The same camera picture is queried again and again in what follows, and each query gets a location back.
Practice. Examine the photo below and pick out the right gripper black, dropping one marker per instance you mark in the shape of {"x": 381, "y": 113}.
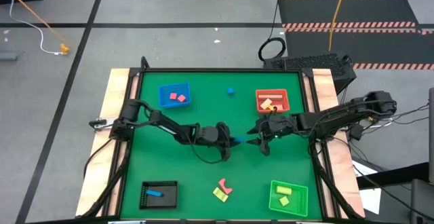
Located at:
{"x": 279, "y": 125}

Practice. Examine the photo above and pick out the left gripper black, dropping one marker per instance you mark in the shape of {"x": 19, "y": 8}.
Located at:
{"x": 213, "y": 135}

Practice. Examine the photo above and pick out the blue round block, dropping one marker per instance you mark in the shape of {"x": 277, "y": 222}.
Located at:
{"x": 240, "y": 139}

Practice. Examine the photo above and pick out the pink arch block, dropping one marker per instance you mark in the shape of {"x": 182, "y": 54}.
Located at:
{"x": 223, "y": 186}

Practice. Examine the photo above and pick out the yellow rectangular block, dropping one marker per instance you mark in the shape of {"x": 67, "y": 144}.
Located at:
{"x": 220, "y": 195}

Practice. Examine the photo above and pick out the yellow cube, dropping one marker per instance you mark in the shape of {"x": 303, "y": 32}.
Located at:
{"x": 283, "y": 190}

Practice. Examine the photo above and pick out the blue cube block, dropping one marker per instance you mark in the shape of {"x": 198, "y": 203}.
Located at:
{"x": 230, "y": 91}

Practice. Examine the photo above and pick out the pink square block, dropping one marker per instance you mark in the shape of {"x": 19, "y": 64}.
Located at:
{"x": 182, "y": 98}
{"x": 173, "y": 96}

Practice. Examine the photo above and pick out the blue long block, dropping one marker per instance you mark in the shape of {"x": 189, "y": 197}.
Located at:
{"x": 155, "y": 193}

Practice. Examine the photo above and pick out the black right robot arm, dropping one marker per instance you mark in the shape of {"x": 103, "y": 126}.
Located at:
{"x": 339, "y": 113}

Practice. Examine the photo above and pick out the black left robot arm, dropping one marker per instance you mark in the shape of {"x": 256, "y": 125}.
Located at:
{"x": 169, "y": 127}

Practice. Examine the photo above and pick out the yellow tag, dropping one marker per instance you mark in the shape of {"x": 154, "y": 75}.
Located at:
{"x": 270, "y": 107}

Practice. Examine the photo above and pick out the green table mat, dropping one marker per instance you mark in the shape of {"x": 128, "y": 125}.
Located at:
{"x": 190, "y": 183}

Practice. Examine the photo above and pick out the orange plastic basket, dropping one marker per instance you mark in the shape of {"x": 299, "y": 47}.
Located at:
{"x": 286, "y": 95}

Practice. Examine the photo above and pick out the green plastic basket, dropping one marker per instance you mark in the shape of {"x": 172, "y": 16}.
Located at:
{"x": 298, "y": 203}

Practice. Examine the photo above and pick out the black plastic basket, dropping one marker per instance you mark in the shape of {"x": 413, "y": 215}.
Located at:
{"x": 169, "y": 202}

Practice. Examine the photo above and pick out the blue plastic basket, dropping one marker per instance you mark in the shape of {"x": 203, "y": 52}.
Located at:
{"x": 166, "y": 90}

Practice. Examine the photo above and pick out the black power adapter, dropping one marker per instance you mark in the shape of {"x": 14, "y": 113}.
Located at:
{"x": 356, "y": 133}

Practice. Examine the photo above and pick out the yellow plug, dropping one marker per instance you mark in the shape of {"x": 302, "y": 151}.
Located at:
{"x": 64, "y": 49}
{"x": 369, "y": 118}

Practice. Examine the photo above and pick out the white paper sheet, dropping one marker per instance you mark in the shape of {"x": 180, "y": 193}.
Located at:
{"x": 371, "y": 200}

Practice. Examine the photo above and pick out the black floor bar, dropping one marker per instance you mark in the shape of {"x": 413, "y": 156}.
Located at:
{"x": 400, "y": 174}

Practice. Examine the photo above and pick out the gray cabinet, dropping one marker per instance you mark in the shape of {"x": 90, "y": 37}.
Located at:
{"x": 422, "y": 200}

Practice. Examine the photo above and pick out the gray panel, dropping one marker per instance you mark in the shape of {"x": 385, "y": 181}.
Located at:
{"x": 431, "y": 132}

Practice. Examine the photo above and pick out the hazard striped black floor mat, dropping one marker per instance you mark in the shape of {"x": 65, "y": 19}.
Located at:
{"x": 373, "y": 10}

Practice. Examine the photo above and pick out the gray flat object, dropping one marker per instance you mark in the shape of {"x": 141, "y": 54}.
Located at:
{"x": 6, "y": 56}

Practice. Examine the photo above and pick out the silver mounting bracket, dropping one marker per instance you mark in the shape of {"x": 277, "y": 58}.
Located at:
{"x": 100, "y": 124}

